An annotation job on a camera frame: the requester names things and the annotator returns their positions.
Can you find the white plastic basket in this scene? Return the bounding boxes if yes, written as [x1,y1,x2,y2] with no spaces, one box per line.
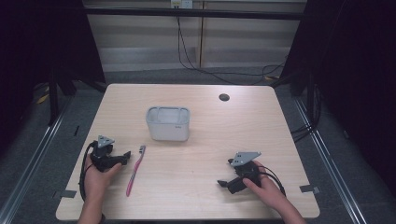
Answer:
[145,105,191,143]

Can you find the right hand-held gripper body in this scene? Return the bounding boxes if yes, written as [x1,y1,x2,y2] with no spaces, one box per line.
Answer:
[227,151,263,195]

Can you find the dark curtain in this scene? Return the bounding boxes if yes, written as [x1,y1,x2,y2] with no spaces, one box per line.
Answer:
[281,0,396,197]
[0,0,106,157]

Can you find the person's left hand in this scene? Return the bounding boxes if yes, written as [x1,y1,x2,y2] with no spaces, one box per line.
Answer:
[83,154,123,203]

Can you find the pink toothbrush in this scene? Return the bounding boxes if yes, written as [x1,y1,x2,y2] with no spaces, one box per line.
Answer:
[125,145,147,198]

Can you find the left hand-held gripper black cable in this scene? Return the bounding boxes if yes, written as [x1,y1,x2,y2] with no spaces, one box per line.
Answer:
[78,140,99,203]

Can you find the person's right hand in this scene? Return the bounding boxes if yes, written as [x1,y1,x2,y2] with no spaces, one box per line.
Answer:
[242,160,288,213]

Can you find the metal floor rail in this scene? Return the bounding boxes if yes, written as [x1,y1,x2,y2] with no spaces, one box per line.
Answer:
[0,96,73,224]
[293,98,370,224]

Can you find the black horizontal metal bar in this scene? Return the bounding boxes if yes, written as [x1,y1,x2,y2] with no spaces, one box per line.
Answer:
[83,7,308,21]

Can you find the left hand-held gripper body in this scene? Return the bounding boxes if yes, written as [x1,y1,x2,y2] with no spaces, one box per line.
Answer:
[89,134,125,173]

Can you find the hand-held gripper black cable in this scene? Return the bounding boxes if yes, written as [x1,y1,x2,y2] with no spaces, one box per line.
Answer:
[257,165,287,198]
[78,140,99,203]

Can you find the grey tape strip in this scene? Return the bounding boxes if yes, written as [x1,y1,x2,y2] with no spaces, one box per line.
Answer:
[299,184,321,194]
[51,189,78,200]

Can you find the black metal stand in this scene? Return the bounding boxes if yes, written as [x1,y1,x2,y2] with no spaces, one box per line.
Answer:
[47,66,78,127]

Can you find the long black wall cable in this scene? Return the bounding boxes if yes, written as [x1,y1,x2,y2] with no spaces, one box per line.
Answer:
[176,15,288,86]

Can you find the white wall socket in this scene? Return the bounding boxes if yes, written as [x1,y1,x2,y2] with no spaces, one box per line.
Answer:
[170,0,194,10]

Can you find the yellow floor tape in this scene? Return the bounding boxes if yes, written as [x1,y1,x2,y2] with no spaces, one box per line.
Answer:
[35,86,50,105]

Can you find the bundle of black floor cables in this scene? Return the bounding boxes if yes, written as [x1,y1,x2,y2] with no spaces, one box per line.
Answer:
[290,83,322,144]

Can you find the right hand-held gripper black cable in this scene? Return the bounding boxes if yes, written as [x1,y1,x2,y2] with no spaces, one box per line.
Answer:
[257,165,287,198]

